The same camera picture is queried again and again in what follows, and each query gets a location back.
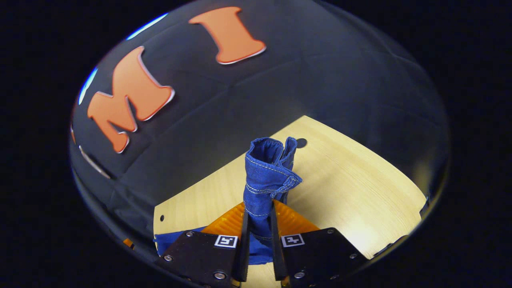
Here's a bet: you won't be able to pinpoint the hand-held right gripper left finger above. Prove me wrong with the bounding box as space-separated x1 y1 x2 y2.
156 202 251 288

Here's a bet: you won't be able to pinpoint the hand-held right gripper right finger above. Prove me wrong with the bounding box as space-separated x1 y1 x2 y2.
271 200 369 288

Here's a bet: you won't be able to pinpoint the blue denim jeans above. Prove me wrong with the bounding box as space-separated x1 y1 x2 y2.
154 137 303 266

